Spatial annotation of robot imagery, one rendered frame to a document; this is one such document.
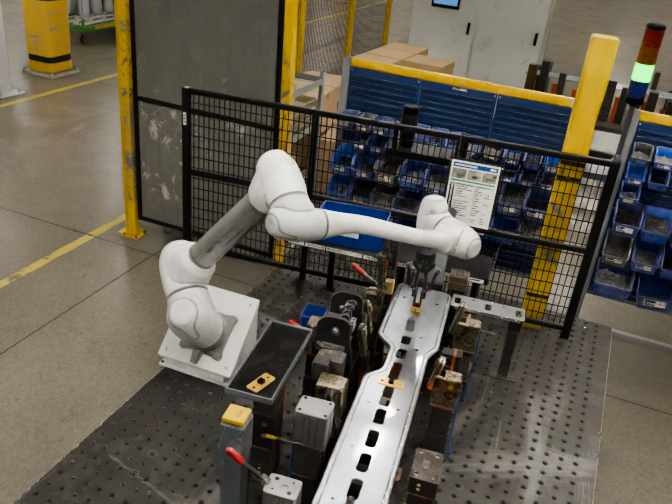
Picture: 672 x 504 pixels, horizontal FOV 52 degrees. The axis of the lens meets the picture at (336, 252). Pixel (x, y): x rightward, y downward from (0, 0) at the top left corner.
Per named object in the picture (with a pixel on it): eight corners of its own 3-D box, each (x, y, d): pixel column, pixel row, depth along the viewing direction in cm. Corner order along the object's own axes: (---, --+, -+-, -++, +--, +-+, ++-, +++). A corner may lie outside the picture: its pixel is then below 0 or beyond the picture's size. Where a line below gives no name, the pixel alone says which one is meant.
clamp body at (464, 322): (467, 407, 264) (484, 331, 248) (436, 399, 266) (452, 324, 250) (469, 393, 272) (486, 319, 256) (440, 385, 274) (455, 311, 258)
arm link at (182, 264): (157, 306, 254) (145, 254, 263) (194, 307, 266) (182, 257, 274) (284, 191, 210) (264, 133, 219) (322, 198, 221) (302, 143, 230)
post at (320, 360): (316, 461, 231) (327, 365, 213) (302, 457, 232) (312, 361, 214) (321, 451, 235) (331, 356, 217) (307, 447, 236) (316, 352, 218)
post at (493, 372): (515, 382, 280) (530, 323, 267) (487, 376, 282) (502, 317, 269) (515, 373, 285) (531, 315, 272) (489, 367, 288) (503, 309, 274)
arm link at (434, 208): (408, 231, 251) (430, 247, 242) (414, 192, 244) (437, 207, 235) (431, 227, 257) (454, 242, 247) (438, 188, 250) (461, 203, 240)
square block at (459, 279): (453, 352, 295) (468, 279, 278) (435, 348, 296) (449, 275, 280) (455, 342, 302) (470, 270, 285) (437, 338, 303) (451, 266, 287)
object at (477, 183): (489, 232, 300) (504, 165, 286) (438, 222, 305) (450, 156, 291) (490, 230, 302) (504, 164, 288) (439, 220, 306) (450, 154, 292)
